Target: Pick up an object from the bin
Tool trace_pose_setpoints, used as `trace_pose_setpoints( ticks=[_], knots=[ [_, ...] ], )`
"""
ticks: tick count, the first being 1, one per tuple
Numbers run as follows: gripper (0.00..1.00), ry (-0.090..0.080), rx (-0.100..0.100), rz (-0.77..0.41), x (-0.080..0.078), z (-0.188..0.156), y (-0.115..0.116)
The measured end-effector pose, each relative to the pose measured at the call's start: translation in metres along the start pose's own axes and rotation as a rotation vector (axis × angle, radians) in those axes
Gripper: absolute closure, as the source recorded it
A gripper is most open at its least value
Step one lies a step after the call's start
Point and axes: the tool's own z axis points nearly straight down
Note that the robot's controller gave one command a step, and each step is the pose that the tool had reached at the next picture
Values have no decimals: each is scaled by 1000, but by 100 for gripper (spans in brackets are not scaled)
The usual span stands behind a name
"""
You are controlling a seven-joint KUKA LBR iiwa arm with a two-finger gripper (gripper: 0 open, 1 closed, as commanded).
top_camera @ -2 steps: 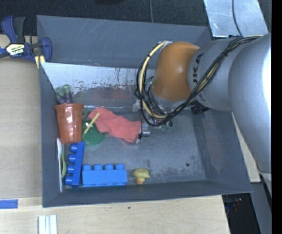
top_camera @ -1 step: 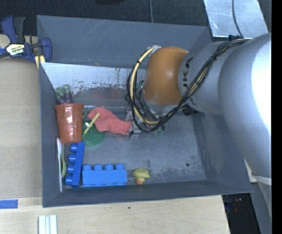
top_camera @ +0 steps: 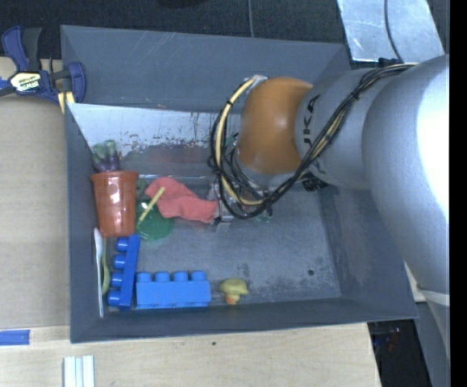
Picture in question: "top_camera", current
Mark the yellow-green plastic strip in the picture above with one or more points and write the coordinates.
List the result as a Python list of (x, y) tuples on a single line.
[(105, 272)]

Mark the pale wood flat board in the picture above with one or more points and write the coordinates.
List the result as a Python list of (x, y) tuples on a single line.
[(27, 216)]

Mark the thick blue toy brick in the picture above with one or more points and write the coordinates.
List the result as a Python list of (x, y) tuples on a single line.
[(172, 292)]

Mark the yellow thin stick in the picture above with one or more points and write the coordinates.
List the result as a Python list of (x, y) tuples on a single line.
[(152, 206)]

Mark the green round plastic cup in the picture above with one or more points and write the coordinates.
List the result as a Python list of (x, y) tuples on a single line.
[(154, 226)]

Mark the purple and green toy vegetable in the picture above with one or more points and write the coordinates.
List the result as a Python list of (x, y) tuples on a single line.
[(108, 157)]

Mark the grey metal bin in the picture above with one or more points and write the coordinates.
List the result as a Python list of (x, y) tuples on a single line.
[(265, 252)]

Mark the orange-brown plastic cup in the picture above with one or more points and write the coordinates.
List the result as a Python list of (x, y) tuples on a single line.
[(114, 204)]

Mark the long thin blue toy brick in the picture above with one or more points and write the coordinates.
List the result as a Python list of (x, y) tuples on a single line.
[(130, 272)]

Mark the yellow rubber duck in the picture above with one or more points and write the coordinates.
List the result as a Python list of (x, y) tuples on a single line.
[(233, 288)]

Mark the red-orange cloth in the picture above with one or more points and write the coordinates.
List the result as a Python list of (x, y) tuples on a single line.
[(180, 204)]

